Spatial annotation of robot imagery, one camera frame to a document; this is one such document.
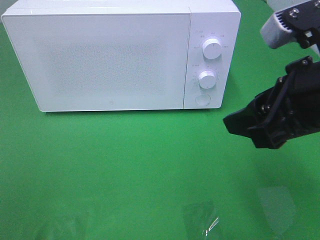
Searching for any white microwave oven body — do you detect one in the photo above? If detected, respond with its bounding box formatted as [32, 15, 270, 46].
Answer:
[1, 0, 241, 111]

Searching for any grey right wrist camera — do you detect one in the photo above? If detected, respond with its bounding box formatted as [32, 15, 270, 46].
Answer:
[260, 0, 320, 49]

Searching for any white microwave knob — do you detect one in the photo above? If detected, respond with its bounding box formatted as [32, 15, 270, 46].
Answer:
[198, 70, 217, 89]
[202, 38, 222, 60]

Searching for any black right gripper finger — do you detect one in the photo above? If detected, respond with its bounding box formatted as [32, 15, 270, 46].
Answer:
[223, 86, 280, 144]
[247, 73, 294, 149]

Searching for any clear plastic tape piece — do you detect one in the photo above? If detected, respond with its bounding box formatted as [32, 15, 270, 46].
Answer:
[202, 217, 220, 237]

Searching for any white microwave door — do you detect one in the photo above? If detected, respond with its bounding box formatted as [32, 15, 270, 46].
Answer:
[2, 14, 190, 112]

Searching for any round microwave door button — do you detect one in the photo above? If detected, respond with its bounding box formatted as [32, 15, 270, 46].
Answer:
[195, 93, 211, 106]

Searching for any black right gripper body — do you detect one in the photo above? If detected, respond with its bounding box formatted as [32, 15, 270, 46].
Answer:
[279, 56, 320, 140]

